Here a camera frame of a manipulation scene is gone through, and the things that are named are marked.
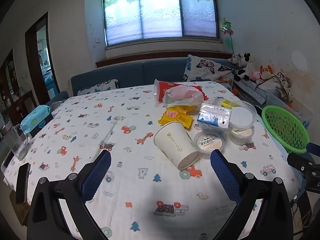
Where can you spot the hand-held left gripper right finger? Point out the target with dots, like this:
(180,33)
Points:
(225,177)

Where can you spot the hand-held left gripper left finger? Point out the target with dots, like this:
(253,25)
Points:
(96,177)

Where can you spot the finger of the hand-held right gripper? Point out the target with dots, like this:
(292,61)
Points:
(313,148)
(300,163)

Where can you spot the green plastic basket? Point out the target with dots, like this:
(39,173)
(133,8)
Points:
(282,130)

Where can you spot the white paper cup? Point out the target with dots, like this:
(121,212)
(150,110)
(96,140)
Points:
(172,140)

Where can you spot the yellow snack packet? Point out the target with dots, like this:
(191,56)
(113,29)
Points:
(175,118)

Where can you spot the red frilly ornament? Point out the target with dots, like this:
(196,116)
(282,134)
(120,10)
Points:
(203,93)

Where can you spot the clear plastic bag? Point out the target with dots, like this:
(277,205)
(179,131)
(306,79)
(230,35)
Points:
(180,96)

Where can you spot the red paper cup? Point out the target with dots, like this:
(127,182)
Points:
(162,88)

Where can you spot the labelled clear pudding cup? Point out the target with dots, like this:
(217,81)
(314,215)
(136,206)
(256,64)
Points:
(208,142)

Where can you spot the clear storage box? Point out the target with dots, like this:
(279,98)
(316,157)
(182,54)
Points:
(295,107)

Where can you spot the clear plastic straw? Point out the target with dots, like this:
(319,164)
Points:
(109,132)

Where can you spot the white printed blanket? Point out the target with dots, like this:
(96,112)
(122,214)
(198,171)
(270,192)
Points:
(82,130)

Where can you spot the blue white milk carton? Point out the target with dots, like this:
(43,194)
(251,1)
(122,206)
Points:
(212,118)

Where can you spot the clear container with white lid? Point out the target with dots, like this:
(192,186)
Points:
(241,116)

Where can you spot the black smartphone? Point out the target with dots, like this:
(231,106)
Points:
(23,182)

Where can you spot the clear cup with yellow label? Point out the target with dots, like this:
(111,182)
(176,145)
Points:
(226,103)

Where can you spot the beige cloth bag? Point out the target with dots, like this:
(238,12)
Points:
(275,85)

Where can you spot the checked blue cloth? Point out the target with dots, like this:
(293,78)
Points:
(250,92)

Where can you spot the clear glass pitcher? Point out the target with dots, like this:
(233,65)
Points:
(16,145)

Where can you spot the blue wet wipes pack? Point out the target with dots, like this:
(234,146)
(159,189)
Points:
(35,116)

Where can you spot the orange fox plush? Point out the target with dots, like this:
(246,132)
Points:
(266,71)

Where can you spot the small butterfly pillow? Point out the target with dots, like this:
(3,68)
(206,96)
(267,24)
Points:
(100,86)

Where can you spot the pink plush toy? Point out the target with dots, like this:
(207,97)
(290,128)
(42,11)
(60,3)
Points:
(256,76)

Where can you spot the black white cow plush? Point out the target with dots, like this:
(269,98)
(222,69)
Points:
(246,66)

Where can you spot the blue sofa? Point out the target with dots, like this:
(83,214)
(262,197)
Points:
(130,75)

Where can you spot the large butterfly pillow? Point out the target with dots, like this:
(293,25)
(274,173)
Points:
(207,67)

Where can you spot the grey white plush toy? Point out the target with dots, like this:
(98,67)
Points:
(234,58)

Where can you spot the dark wooden cabinet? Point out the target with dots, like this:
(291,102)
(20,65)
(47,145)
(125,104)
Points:
(10,85)

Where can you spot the wooden window ledge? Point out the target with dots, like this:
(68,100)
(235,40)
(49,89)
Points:
(162,55)

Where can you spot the colourful pinwheel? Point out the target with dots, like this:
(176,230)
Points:
(226,28)

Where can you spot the window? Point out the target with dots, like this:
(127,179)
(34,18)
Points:
(160,12)

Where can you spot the brown door frame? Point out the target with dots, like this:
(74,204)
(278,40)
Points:
(28,55)

